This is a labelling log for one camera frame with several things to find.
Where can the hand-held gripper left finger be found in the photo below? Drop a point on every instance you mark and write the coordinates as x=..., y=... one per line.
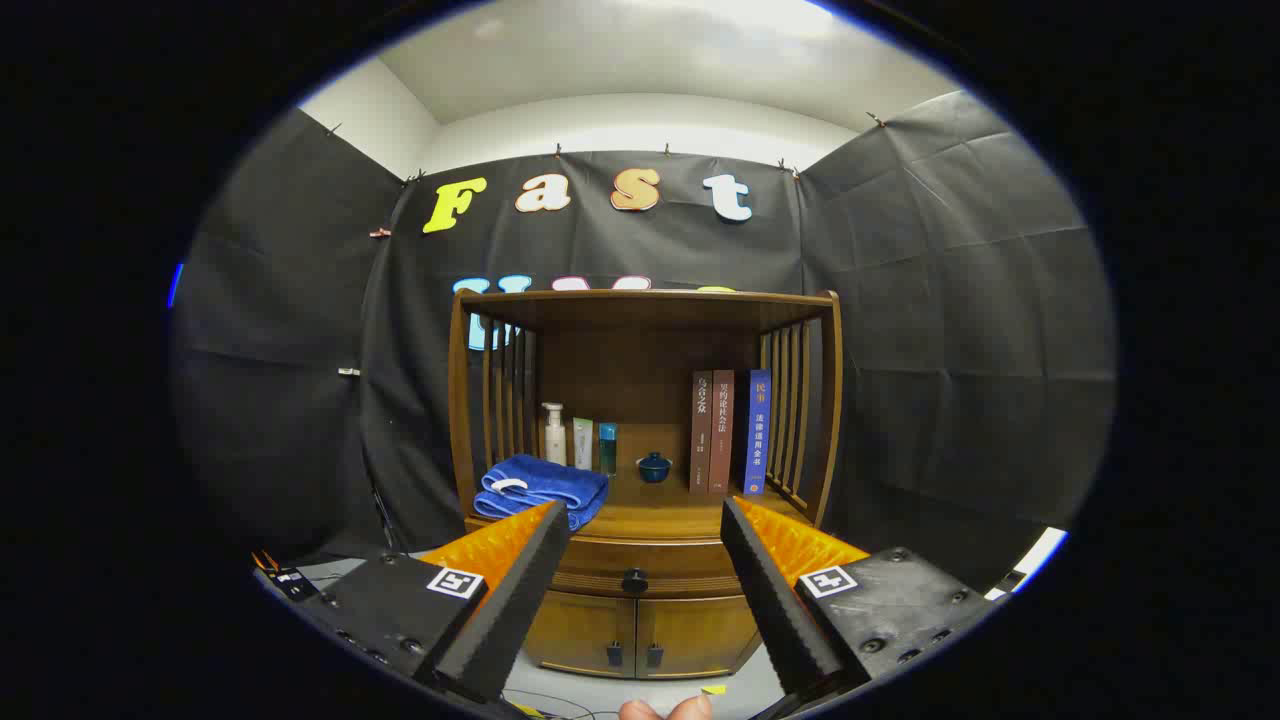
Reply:
x=520, y=600

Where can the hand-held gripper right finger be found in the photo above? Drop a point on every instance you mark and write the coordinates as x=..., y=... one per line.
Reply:
x=770, y=600

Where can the wooden drawer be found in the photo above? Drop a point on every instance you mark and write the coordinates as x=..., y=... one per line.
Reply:
x=680, y=565

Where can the wooden countertop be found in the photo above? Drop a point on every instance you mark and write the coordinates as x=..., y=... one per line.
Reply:
x=660, y=505

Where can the wooden cabinet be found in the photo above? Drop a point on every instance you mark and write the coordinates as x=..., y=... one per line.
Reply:
x=640, y=310

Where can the folded blue towel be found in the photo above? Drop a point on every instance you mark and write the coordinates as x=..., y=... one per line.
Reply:
x=545, y=480

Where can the white pump bottle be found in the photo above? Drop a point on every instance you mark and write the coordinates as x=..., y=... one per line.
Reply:
x=555, y=440

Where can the reddish brown book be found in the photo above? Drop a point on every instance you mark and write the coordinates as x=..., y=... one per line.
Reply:
x=722, y=440

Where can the green and white tube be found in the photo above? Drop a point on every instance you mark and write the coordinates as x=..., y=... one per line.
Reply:
x=583, y=445

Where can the blue book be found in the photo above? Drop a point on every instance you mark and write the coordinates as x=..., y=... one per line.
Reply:
x=757, y=430

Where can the teal bottle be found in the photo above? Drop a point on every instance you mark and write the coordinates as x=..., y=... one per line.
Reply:
x=608, y=450

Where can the dark blue lidded teacup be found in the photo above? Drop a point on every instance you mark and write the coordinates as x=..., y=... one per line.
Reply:
x=655, y=468

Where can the dark brown book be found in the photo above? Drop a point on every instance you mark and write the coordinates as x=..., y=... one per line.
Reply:
x=701, y=430

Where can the black backdrop cloth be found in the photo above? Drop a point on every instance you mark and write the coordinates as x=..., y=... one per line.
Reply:
x=950, y=300

